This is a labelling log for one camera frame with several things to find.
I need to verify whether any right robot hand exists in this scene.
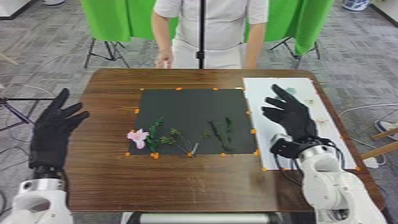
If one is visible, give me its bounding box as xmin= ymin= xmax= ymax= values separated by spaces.
xmin=260 ymin=83 xmax=322 ymax=141

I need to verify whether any person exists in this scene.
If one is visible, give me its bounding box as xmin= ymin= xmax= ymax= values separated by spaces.
xmin=150 ymin=0 xmax=273 ymax=70

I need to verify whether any green sprig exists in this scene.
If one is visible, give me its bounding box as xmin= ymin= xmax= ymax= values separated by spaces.
xmin=159 ymin=127 xmax=202 ymax=155
xmin=207 ymin=116 xmax=241 ymax=153
xmin=146 ymin=116 xmax=168 ymax=154

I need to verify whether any pale grey bar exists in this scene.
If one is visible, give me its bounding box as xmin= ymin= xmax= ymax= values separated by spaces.
xmin=122 ymin=212 xmax=287 ymax=224

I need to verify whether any black stand pole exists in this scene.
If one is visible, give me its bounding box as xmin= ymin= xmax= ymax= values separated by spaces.
xmin=196 ymin=0 xmax=209 ymax=70

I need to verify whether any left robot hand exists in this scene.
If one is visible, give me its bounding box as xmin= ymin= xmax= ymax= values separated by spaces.
xmin=27 ymin=87 xmax=93 ymax=170

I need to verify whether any pink flower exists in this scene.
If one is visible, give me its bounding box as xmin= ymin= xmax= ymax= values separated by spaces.
xmin=125 ymin=128 xmax=152 ymax=150

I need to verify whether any black cable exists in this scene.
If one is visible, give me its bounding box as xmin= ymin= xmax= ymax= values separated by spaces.
xmin=319 ymin=135 xmax=351 ymax=168

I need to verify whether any black tripod stand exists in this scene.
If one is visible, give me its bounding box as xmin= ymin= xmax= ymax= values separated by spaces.
xmin=269 ymin=35 xmax=326 ymax=70
xmin=82 ymin=37 xmax=134 ymax=70

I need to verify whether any blue and white vase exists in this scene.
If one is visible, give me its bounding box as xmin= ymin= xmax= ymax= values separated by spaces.
xmin=342 ymin=0 xmax=374 ymax=13

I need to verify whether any dark mat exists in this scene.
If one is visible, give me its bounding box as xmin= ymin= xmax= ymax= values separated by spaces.
xmin=129 ymin=87 xmax=262 ymax=157

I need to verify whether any white sheet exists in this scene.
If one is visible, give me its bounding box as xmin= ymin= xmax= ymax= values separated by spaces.
xmin=242 ymin=77 xmax=361 ymax=172

